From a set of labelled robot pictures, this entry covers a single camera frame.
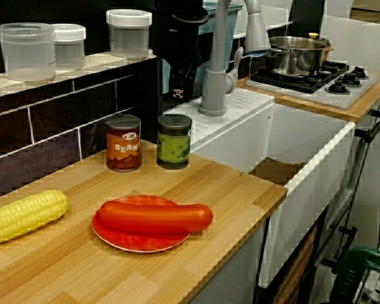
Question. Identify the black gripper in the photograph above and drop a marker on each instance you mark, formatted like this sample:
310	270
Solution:
182	54

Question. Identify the green pickle jar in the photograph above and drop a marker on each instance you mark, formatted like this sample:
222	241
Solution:
174	145

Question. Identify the red round plate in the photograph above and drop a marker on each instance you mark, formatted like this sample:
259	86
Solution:
139	242

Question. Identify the black upright panel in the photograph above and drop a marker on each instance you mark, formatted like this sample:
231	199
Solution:
193	100

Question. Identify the grey toy faucet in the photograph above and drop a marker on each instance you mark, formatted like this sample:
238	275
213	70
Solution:
218	63

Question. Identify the white lidded plastic jar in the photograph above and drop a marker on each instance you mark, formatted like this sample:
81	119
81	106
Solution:
70	47
129	35

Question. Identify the steel cooking pot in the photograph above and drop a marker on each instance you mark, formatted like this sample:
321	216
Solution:
299	54

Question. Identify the white toy kitchen sink unit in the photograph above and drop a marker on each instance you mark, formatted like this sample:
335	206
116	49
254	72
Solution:
304	136

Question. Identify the grey toy stove top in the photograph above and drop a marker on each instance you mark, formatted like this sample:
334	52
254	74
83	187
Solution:
316	88

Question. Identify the dark tiled backsplash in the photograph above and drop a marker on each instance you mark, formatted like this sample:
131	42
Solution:
50	126

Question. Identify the black upright board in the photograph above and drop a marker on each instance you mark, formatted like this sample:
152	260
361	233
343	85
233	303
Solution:
307	16

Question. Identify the black stove knob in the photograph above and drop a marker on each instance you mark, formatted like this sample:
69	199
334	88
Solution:
360	73
350	79
337	89

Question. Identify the translucent jar without lid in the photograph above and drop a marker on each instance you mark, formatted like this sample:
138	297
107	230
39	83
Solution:
27	52

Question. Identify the wooden countertop board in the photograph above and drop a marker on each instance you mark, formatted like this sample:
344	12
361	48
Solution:
351	112
98	275

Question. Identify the yellow toy corn cob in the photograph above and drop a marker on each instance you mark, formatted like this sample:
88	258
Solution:
25	215

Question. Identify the green clamp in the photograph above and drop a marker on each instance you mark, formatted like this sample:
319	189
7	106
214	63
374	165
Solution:
361	272

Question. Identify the silver metal frame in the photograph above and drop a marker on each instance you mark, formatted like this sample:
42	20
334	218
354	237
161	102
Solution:
378	288

